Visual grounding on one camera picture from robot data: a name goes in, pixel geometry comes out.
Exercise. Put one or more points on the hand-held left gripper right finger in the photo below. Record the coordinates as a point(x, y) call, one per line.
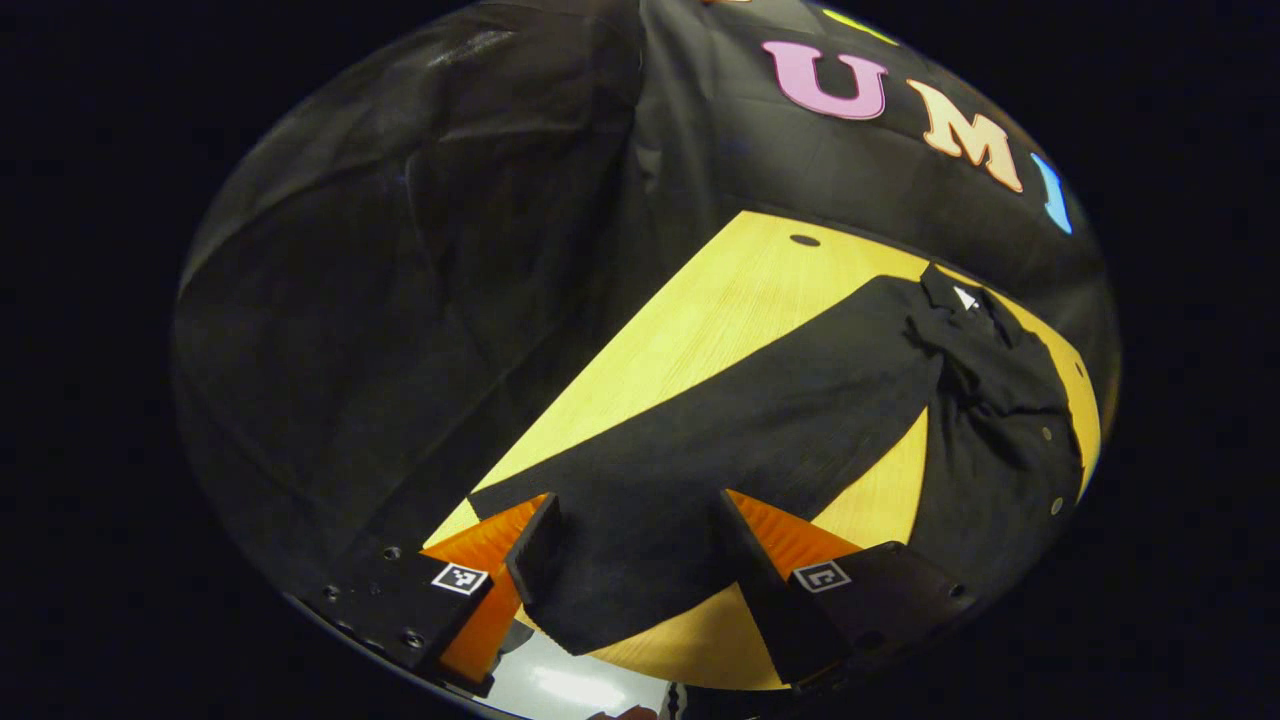
point(752, 575)

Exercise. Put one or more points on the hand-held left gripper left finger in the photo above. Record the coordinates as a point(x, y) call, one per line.
point(535, 550)

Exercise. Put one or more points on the black shirt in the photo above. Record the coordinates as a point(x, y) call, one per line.
point(750, 420)

